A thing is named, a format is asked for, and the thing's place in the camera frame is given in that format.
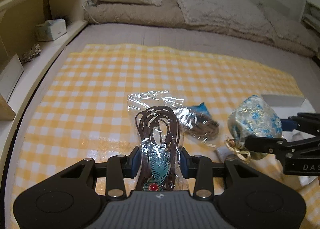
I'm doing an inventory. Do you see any white tissue box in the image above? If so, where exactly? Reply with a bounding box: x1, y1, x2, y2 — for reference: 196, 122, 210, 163
35, 19, 67, 41

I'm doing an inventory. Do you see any bagged tan cord bundle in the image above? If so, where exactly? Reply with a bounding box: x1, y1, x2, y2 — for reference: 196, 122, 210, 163
175, 102, 220, 145

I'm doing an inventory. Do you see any folded tan quilt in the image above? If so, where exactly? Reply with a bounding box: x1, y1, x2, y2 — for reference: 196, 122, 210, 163
83, 0, 316, 58

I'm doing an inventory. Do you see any large beige middle pillow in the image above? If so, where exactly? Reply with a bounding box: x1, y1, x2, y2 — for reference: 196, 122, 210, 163
176, 0, 275, 44

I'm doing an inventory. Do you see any grey bed sheet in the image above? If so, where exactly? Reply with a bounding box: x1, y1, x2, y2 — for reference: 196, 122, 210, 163
4, 24, 319, 228

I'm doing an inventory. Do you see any bagged brown cord feather necklace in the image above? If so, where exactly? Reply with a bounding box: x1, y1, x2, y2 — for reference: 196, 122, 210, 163
126, 90, 189, 192

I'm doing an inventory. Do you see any white cardboard box tray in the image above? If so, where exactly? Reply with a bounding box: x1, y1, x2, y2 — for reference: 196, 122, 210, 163
261, 94, 317, 190

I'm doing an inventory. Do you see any small dried flower bundle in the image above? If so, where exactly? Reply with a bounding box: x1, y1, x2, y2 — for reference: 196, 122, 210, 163
21, 44, 41, 64

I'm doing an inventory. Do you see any wooden bedside shelf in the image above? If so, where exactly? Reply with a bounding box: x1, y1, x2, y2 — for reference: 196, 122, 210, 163
1, 0, 87, 168

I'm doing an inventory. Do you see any blue floral fabric pouch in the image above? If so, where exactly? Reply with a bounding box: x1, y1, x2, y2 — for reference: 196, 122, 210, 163
225, 94, 283, 163

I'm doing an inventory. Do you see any folded grey bedding stack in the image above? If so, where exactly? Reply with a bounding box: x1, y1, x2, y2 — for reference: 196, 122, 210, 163
302, 4, 319, 32

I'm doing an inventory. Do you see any right storage shelf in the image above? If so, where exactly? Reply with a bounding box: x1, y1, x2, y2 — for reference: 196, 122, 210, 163
300, 0, 319, 48

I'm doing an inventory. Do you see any beige right pillow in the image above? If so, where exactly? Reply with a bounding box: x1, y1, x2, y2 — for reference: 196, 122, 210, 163
258, 3, 319, 57

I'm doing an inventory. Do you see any yellow checkered blanket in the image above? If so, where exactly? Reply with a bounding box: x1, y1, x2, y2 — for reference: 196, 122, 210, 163
11, 43, 320, 229

